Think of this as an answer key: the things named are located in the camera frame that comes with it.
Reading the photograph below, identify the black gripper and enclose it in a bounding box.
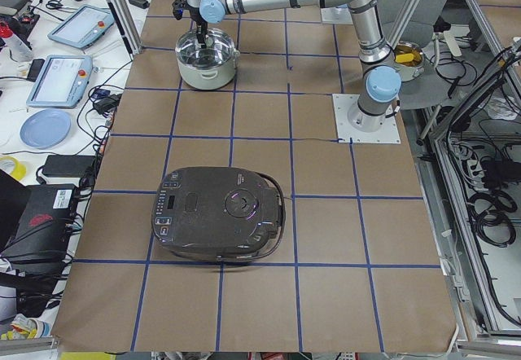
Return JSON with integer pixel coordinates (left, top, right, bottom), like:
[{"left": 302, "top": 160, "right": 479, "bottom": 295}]
[{"left": 190, "top": 7, "right": 208, "bottom": 49}]

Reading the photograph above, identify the glass pot lid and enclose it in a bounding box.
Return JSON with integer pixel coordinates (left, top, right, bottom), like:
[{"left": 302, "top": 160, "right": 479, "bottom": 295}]
[{"left": 175, "top": 28, "right": 239, "bottom": 70}]

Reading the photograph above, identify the pale green cooking pot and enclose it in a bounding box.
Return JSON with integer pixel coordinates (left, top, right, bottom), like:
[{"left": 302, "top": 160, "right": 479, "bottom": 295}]
[{"left": 177, "top": 48, "right": 240, "bottom": 90}]

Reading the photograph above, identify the far blue teach pendant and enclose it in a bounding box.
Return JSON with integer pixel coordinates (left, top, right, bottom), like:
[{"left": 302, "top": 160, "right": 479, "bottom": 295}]
[{"left": 47, "top": 5, "right": 115, "bottom": 49}]

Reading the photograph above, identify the blue teach pendant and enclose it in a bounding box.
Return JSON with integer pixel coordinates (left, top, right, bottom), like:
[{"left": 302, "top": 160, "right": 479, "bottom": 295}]
[
  {"left": 47, "top": 5, "right": 115, "bottom": 49},
  {"left": 26, "top": 55, "right": 93, "bottom": 108}
]

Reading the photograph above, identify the near blue teach pendant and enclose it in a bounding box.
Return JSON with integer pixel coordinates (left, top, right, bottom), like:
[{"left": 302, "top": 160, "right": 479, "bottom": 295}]
[{"left": 26, "top": 55, "right": 93, "bottom": 108}]

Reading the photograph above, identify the white spray bottle red cap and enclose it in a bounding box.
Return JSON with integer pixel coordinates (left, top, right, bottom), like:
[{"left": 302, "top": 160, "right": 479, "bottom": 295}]
[{"left": 1, "top": 21, "right": 33, "bottom": 62}]

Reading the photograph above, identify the light blue plate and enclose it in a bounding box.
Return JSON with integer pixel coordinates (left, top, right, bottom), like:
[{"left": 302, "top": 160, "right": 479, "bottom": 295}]
[{"left": 20, "top": 109, "right": 72, "bottom": 149}]

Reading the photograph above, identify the dark grey rice cooker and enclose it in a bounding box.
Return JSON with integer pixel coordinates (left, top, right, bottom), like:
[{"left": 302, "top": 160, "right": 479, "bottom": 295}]
[{"left": 151, "top": 166, "right": 286, "bottom": 263}]

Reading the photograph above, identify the black power adapter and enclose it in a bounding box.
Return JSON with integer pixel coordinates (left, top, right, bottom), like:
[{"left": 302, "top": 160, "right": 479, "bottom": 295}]
[{"left": 42, "top": 155, "right": 94, "bottom": 178}]

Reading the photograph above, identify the steel bowl with yellow items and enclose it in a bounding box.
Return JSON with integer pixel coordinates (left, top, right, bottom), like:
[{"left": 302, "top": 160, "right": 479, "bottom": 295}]
[{"left": 394, "top": 42, "right": 425, "bottom": 82}]

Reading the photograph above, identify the yellow tape roll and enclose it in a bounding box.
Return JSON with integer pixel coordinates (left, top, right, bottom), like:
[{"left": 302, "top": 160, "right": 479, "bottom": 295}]
[{"left": 0, "top": 156, "right": 27, "bottom": 181}]

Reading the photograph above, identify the grey chair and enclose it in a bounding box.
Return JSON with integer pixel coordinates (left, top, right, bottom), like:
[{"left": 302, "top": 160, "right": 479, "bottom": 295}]
[{"left": 377, "top": 0, "right": 447, "bottom": 110}]

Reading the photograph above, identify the black computer box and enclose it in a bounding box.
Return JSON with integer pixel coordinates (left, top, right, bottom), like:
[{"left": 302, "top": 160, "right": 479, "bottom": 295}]
[{"left": 1, "top": 183, "right": 81, "bottom": 265}]

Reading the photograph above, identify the brown paper table cover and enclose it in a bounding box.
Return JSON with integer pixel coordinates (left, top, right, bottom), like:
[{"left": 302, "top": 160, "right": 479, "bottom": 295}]
[{"left": 51, "top": 0, "right": 458, "bottom": 354}]

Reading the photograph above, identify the aluminium frame post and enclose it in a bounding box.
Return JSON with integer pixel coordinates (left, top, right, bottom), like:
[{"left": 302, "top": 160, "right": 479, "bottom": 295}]
[{"left": 106, "top": 0, "right": 142, "bottom": 55}]

